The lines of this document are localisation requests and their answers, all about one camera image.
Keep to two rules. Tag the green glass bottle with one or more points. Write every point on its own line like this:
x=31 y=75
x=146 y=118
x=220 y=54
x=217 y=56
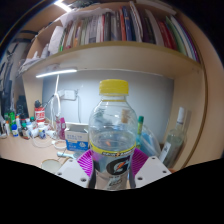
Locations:
x=140 y=128

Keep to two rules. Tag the tall clear glass bottle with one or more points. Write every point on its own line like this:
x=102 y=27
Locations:
x=173 y=141

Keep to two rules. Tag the small white blue-capped bottle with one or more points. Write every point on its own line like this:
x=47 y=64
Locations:
x=15 y=130

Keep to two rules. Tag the blue and white box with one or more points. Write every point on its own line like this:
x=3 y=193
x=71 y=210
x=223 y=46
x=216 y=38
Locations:
x=76 y=139

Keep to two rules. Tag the white desk lamp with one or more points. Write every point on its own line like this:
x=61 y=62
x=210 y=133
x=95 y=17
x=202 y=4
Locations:
x=56 y=72

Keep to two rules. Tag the clear bottle with yellow cap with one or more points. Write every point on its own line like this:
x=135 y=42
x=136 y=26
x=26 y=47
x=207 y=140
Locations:
x=113 y=133

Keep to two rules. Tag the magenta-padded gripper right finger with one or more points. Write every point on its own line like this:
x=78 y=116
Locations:
x=151 y=170

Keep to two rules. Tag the wooden shelf unit with books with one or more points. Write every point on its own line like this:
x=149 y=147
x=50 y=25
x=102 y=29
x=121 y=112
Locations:
x=116 y=26

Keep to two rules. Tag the magenta packet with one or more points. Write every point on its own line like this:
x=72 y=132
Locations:
x=61 y=127

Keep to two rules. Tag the ceiling light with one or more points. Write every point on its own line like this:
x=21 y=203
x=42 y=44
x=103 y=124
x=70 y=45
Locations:
x=61 y=5

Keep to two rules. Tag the red and white can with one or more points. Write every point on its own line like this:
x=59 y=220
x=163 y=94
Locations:
x=39 y=115

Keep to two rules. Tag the white wall socket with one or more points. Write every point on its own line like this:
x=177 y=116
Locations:
x=70 y=95

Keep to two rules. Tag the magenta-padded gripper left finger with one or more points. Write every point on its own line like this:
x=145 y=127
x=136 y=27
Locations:
x=71 y=171

